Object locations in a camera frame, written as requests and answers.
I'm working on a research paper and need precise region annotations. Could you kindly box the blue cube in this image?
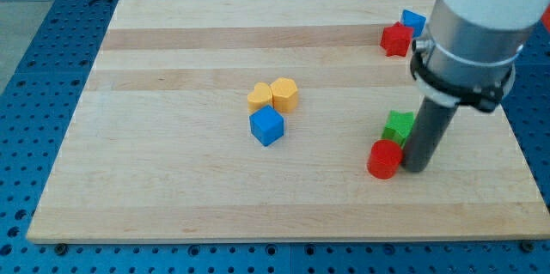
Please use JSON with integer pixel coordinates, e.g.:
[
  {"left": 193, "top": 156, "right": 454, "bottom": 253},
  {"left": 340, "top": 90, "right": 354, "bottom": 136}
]
[{"left": 249, "top": 106, "right": 284, "bottom": 147}]

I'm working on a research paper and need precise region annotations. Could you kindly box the green star block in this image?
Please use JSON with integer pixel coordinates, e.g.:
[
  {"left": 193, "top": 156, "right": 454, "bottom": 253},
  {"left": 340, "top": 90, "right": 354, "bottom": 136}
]
[{"left": 382, "top": 110, "right": 415, "bottom": 147}]

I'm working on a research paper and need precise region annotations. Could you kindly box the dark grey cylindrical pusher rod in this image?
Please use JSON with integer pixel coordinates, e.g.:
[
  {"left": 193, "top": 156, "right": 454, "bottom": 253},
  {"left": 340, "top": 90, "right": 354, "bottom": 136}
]
[{"left": 401, "top": 97, "right": 458, "bottom": 173}]

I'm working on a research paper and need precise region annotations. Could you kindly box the red star block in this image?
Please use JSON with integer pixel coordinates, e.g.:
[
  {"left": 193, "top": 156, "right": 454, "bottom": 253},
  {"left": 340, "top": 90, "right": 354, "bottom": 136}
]
[{"left": 380, "top": 22, "right": 414, "bottom": 57}]

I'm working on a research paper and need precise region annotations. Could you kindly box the blue block at back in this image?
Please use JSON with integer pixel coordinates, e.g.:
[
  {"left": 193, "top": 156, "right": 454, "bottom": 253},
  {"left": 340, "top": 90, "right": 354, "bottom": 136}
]
[{"left": 400, "top": 9, "right": 426, "bottom": 38}]

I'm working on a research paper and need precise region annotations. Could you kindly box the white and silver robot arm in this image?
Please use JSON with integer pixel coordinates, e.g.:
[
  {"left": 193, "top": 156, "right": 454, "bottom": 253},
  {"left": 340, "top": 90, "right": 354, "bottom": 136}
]
[{"left": 411, "top": 0, "right": 549, "bottom": 113}]

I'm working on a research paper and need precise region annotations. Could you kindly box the yellow hexagon block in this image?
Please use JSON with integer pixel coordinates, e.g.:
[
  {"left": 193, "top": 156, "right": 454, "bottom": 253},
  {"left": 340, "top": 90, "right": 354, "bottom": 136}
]
[{"left": 270, "top": 77, "right": 299, "bottom": 113}]

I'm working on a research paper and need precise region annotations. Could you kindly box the light wooden board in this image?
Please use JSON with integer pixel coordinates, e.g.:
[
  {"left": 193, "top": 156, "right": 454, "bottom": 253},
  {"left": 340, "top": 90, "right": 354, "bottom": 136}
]
[{"left": 27, "top": 0, "right": 549, "bottom": 244}]

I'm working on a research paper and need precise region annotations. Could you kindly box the red cylinder block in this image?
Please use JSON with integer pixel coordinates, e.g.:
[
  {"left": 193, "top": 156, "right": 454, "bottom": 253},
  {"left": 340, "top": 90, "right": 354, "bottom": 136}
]
[{"left": 366, "top": 139, "right": 403, "bottom": 180}]

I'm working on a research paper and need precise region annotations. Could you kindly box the black cable ring on arm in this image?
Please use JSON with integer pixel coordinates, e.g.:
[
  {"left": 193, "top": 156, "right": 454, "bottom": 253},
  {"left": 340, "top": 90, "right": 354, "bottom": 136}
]
[{"left": 409, "top": 40, "right": 516, "bottom": 114}]

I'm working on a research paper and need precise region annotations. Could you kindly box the yellow heart block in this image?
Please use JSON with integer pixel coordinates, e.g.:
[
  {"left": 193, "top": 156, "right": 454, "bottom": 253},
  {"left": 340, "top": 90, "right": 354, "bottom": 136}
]
[{"left": 247, "top": 82, "right": 273, "bottom": 114}]

